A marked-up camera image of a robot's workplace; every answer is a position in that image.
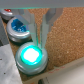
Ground green button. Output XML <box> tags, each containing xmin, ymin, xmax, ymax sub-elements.
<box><xmin>15</xmin><ymin>41</ymin><xmax>48</xmax><ymax>73</ymax></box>

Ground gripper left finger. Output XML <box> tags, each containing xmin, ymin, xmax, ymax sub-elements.
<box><xmin>17</xmin><ymin>7</ymin><xmax>41</xmax><ymax>47</ymax></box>

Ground red button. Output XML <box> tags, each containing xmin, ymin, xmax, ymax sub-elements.
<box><xmin>0</xmin><ymin>8</ymin><xmax>16</xmax><ymax>22</ymax></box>

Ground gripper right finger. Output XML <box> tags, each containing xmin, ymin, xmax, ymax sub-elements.
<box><xmin>37</xmin><ymin>7</ymin><xmax>64</xmax><ymax>48</ymax></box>

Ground blue button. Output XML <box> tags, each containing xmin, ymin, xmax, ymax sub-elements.
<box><xmin>6</xmin><ymin>16</ymin><xmax>32</xmax><ymax>43</ymax></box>

